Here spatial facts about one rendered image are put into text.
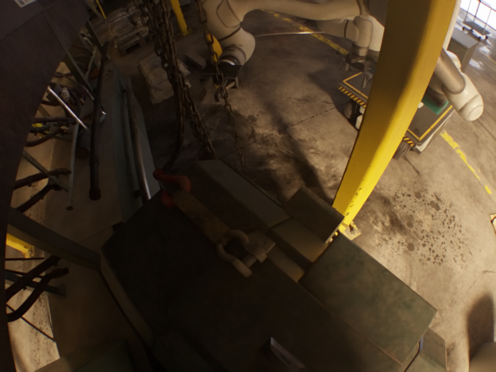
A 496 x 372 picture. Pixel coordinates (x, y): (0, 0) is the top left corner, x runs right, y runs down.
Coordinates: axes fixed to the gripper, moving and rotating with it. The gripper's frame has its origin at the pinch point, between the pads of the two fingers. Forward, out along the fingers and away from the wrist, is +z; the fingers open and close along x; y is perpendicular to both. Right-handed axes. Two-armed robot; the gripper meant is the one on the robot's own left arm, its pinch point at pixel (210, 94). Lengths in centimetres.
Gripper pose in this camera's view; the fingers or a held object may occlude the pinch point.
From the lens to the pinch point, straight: 72.2
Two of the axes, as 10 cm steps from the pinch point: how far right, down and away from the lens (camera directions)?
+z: -2.8, 8.5, -4.4
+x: 9.5, 1.8, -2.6
